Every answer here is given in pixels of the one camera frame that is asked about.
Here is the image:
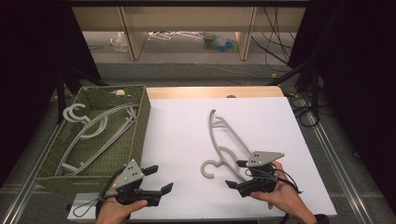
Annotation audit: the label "black cable bundle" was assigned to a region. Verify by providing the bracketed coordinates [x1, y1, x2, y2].
[288, 92, 322, 128]

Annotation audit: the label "pile of white wire hangers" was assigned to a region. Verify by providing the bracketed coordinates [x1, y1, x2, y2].
[147, 30, 205, 42]

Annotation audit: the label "grey plastic clothes hanger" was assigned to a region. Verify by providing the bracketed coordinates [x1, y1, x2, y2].
[200, 108, 260, 183]
[62, 103, 140, 175]
[54, 105, 138, 177]

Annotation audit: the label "thin pale floor cord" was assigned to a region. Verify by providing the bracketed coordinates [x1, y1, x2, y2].
[195, 63, 273, 79]

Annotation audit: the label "black metal stand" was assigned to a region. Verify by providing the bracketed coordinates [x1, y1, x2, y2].
[55, 66, 108, 125]
[266, 61, 322, 121]

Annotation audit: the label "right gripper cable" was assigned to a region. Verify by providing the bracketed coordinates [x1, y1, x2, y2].
[246, 167, 304, 195]

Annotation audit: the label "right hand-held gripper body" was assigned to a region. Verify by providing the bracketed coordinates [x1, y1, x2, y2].
[237, 151, 286, 198]

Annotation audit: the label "person's left hand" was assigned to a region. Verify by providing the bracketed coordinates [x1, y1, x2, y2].
[95, 197, 149, 224]

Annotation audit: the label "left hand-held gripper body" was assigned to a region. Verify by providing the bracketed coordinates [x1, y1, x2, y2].
[112, 159, 163, 207]

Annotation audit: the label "clear plastic bag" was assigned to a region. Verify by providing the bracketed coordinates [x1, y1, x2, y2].
[109, 31, 130, 53]

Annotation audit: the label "green woven basket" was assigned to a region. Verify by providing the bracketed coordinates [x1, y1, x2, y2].
[34, 84, 152, 196]

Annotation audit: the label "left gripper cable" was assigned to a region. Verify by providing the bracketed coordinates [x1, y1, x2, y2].
[72, 167, 126, 218]

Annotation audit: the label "pile of colourful toys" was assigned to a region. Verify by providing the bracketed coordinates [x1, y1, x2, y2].
[202, 32, 240, 53]

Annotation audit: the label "metal floor rail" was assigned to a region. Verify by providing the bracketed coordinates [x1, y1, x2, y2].
[0, 124, 64, 224]
[306, 111, 375, 224]

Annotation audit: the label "hanging black cables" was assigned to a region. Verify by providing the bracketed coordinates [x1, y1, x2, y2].
[250, 6, 297, 67]

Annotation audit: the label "person's right hand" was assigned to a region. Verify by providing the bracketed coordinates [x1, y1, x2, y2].
[249, 161, 318, 224]

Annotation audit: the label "white table mat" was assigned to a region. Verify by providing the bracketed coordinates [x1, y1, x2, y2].
[67, 96, 338, 222]

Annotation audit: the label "dark curtain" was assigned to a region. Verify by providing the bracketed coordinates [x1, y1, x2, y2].
[288, 0, 396, 216]
[0, 0, 103, 188]

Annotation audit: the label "light wooden desk frame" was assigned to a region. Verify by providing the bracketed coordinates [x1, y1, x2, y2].
[70, 6, 308, 62]

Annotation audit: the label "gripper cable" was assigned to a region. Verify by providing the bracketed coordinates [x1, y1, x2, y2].
[246, 167, 304, 195]
[72, 167, 126, 218]

